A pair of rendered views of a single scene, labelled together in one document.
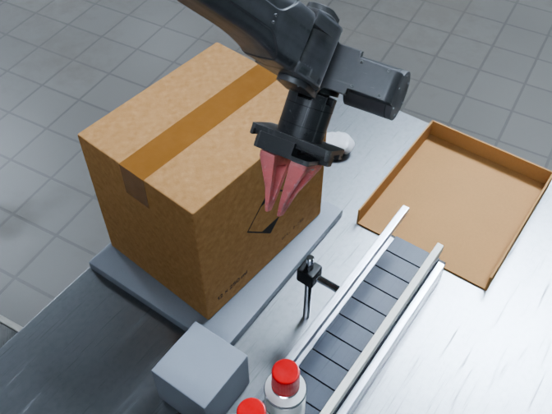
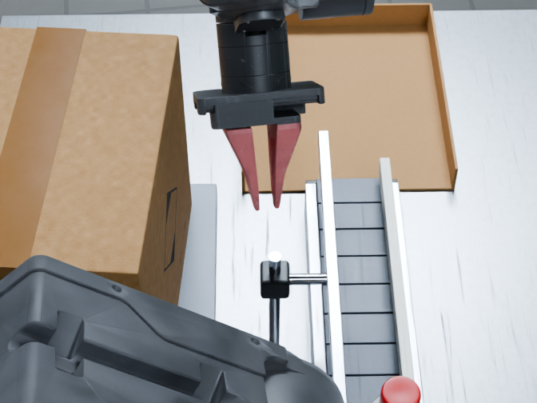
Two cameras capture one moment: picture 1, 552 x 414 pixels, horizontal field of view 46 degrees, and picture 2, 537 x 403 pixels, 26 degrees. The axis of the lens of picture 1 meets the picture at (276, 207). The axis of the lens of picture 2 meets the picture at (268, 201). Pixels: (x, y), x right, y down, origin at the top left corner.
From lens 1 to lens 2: 39 cm
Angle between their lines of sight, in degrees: 23
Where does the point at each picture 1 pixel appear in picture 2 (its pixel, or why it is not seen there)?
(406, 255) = (347, 197)
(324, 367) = (359, 389)
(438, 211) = (330, 122)
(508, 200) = (399, 65)
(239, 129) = (95, 130)
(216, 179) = (126, 212)
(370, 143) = not seen: hidden behind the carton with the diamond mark
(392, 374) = (427, 352)
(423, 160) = not seen: hidden behind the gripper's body
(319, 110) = (280, 42)
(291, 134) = (259, 90)
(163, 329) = not seen: outside the picture
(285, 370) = (399, 391)
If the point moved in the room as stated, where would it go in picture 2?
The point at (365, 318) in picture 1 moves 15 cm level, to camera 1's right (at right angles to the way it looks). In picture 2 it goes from (359, 301) to (463, 236)
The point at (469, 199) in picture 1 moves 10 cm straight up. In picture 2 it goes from (354, 87) to (359, 30)
